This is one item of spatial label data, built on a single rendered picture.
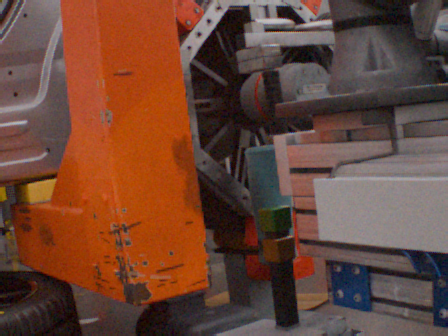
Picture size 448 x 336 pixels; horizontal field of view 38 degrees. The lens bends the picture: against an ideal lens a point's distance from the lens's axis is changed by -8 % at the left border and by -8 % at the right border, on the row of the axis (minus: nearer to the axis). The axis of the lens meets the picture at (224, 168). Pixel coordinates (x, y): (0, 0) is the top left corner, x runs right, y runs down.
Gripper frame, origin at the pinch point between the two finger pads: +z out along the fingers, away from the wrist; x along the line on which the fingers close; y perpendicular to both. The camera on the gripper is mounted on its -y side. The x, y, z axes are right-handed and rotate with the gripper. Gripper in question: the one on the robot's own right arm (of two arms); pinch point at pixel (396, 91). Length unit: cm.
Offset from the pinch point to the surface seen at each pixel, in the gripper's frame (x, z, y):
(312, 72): -6.4, 22.1, 6.3
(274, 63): 1.1, 39.0, 8.5
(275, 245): 25, 63, -22
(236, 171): -30.8, 29.3, -15.2
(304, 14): -21.2, 8.1, 22.5
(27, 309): -14, 95, -32
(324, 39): -2.0, 20.8, 13.5
